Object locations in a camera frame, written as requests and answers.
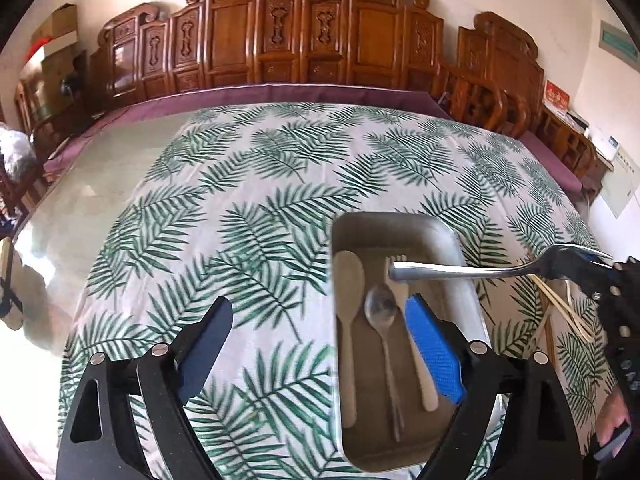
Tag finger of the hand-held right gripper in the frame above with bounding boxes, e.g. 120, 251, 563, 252
575, 255, 618, 275
564, 259, 613, 302

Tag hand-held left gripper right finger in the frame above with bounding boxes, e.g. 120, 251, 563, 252
404, 294, 586, 480

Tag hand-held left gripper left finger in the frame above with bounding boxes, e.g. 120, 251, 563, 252
55, 296, 234, 480

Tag light bamboo chopstick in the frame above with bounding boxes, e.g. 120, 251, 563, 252
533, 277, 585, 337
531, 274, 595, 345

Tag metal fork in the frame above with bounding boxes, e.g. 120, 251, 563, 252
388, 243, 615, 283

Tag metal tray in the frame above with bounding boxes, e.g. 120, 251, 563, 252
331, 211, 493, 473

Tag person's right hand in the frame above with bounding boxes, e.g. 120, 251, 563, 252
595, 390, 633, 453

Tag white plastic fork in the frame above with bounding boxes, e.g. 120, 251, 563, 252
384, 254, 440, 412

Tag small metal spoon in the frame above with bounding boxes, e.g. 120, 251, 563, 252
364, 284, 406, 443

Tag white plastic spoon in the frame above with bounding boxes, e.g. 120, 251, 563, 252
333, 250, 362, 428

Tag white boxes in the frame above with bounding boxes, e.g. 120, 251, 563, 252
570, 110, 616, 171

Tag wooden side table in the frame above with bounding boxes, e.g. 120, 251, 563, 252
535, 107, 598, 191

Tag leaf print tablecloth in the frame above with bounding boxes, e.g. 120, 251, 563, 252
57, 102, 621, 480

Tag red box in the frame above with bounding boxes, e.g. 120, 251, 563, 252
544, 80, 571, 110

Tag carved wooden armchair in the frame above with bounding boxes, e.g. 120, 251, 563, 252
435, 10, 546, 138
90, 2, 173, 111

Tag grey plastic bag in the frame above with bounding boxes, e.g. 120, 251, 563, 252
0, 127, 38, 196

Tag dark wooden furniture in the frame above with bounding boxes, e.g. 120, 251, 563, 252
15, 50, 101, 161

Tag cardboard box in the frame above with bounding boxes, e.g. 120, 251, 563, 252
40, 50, 81, 91
31, 4, 78, 46

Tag white wall panel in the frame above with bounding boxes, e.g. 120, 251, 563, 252
600, 152, 640, 218

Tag tan object with black strap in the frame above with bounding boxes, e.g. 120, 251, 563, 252
0, 237, 26, 331

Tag green wall sign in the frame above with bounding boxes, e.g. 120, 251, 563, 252
597, 20, 640, 63

